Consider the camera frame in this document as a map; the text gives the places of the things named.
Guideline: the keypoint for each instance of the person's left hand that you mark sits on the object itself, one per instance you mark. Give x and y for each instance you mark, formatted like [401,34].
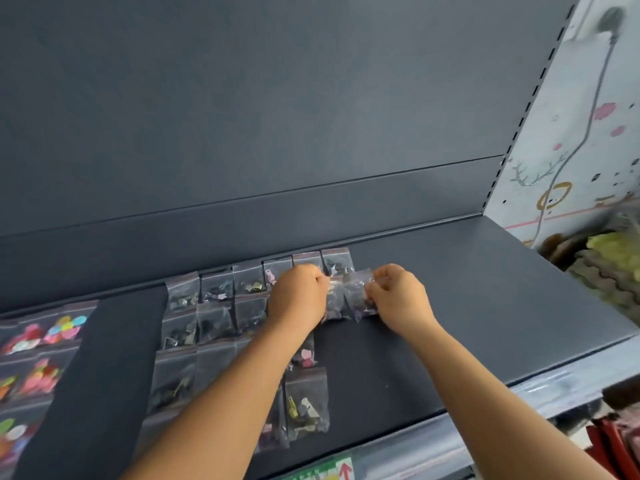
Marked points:
[297,299]

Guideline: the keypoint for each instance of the person's right hand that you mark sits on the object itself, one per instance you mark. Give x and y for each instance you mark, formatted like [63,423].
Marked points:
[405,304]

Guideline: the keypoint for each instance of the rows of small dark packets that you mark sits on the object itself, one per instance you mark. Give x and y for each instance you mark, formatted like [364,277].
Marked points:
[215,304]

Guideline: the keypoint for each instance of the grid of arranged button bags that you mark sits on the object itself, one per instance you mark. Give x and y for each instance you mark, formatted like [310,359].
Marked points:
[40,339]

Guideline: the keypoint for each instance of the person's right forearm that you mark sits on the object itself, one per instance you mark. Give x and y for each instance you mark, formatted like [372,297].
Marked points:
[510,419]

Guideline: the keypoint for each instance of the person's left forearm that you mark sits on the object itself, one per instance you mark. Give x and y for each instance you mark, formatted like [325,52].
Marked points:
[215,424]

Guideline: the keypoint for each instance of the black basket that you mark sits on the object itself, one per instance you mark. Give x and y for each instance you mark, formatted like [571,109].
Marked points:
[577,417]

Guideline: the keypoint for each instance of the bundle of yellow green packets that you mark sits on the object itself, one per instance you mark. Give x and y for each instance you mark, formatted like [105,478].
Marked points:
[610,264]

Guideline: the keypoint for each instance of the white illustrated side panel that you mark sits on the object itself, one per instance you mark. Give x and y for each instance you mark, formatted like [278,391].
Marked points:
[565,134]

